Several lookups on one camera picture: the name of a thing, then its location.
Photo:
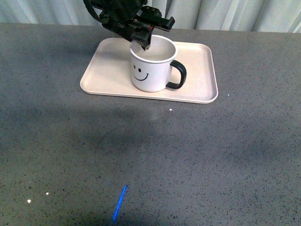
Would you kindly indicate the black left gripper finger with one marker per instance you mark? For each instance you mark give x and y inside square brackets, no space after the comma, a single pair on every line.
[142,37]

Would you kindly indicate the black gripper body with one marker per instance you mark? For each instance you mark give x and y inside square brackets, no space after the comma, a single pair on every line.
[120,21]

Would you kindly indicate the white smiley mug black handle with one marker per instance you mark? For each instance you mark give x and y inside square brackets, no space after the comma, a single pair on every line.
[152,68]

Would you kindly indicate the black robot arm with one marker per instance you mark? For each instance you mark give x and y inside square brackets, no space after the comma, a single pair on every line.
[93,6]

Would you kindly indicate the beige rectangular tray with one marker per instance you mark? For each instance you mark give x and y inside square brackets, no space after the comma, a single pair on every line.
[109,74]

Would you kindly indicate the grey curtain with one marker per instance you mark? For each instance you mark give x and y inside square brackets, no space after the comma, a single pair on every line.
[226,15]

